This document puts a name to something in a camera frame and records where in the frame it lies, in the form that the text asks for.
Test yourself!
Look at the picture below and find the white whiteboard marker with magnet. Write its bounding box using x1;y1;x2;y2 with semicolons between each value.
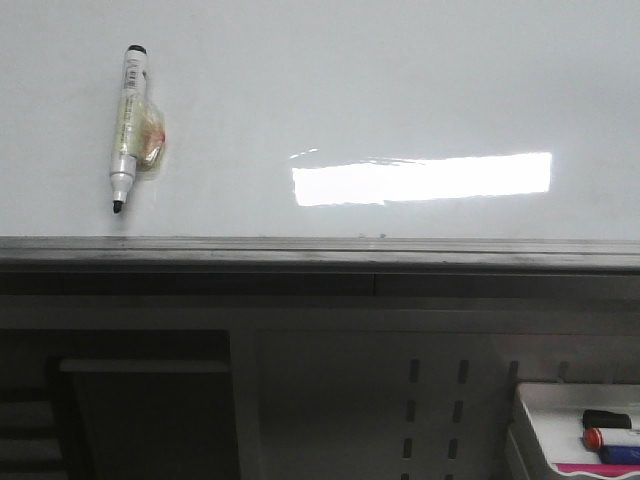
109;45;166;214

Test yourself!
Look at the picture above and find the white whiteboard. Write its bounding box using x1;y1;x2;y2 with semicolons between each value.
1;1;639;241

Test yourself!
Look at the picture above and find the white perforated metal panel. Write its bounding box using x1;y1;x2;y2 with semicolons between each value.
232;329;639;479

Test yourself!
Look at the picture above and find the white plastic storage bin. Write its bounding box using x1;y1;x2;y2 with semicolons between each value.
505;383;639;479

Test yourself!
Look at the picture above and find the black marker cap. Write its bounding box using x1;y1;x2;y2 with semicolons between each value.
582;409;633;430

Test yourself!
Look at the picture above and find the red capped marker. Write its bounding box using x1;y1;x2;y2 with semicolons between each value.
582;427;640;451

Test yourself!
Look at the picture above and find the blue capped marker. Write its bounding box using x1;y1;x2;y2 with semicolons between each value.
599;445;640;465

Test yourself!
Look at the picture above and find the pink eraser block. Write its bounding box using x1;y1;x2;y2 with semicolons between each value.
555;463;639;477

